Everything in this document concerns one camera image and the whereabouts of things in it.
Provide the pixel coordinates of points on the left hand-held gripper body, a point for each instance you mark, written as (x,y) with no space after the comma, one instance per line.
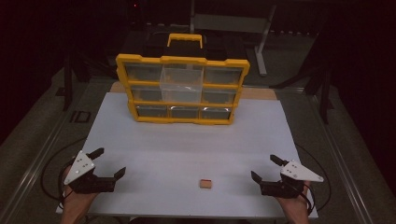
(81,168)

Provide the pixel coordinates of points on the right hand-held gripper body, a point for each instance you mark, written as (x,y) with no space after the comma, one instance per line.
(295,174)

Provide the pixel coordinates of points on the small wooden block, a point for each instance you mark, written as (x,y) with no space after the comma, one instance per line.
(205,184)

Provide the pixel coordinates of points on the yellow drawer organizer cabinet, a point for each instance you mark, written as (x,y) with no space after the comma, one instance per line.
(182,107)

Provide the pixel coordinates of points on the clear plastic drawer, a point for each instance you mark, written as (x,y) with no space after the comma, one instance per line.
(181,87)

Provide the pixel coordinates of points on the person's right hand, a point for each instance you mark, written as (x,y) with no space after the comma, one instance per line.
(295,205)

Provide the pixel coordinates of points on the person's left hand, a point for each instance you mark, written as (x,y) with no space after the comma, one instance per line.
(76,202)

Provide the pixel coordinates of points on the black stand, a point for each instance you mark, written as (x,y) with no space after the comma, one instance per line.
(67,84)
(323,93)

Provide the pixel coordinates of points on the grey metal stand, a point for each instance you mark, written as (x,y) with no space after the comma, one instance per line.
(263,40)

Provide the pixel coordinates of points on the black case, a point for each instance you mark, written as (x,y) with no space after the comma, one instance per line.
(218,46)

